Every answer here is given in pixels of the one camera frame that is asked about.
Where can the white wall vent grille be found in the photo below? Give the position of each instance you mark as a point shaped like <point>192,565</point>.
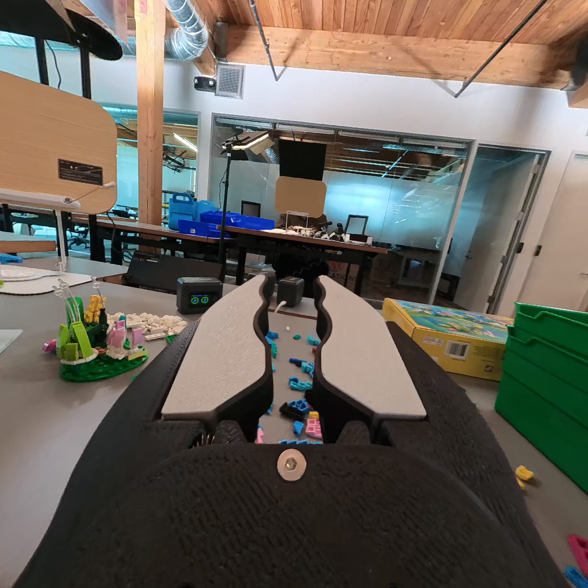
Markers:
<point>229,80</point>

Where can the black device box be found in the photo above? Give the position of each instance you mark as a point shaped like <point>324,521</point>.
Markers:
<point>200,296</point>

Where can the green plastic storage bin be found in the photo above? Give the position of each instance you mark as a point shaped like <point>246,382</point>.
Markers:
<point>542,390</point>

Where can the black tablet frame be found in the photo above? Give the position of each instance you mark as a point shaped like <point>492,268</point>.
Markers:
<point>251,208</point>
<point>356,225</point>

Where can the long wooden table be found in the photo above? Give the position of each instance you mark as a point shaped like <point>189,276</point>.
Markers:
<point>257,236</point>

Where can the yellow toy box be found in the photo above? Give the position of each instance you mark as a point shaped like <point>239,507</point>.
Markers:
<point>441,335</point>

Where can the silver air duct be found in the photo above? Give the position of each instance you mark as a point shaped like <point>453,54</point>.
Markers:
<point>188,27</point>

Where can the stack of blue bins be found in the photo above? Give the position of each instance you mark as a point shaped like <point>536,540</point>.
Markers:
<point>206,220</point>

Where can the black wall plaque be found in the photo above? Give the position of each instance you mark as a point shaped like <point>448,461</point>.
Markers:
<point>80,171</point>

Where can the LED panel light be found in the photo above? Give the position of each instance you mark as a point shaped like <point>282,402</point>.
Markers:
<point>248,142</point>

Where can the glass partition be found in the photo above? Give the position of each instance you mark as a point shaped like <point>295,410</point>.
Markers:
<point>390,193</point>

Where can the white open door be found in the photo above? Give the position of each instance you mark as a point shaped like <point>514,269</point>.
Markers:
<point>565,229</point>

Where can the scattered loose toy bricks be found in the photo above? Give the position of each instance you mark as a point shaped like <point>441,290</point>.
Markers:
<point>298,381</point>

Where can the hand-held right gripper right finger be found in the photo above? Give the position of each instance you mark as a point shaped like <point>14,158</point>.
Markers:
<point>372,358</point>

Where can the black equipment case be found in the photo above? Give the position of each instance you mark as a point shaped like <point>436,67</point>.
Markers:
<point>156,271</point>

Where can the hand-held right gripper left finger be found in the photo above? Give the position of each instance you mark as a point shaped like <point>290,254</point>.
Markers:
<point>216,358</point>

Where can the green brick tree model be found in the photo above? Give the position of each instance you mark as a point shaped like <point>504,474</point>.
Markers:
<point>92,349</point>

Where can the black power station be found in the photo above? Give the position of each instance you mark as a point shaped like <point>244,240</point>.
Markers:
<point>290,289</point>

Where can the pile of white plates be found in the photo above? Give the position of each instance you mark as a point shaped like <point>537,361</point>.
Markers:
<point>147,324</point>

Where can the wooden post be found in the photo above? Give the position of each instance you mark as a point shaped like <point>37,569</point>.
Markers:
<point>150,138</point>

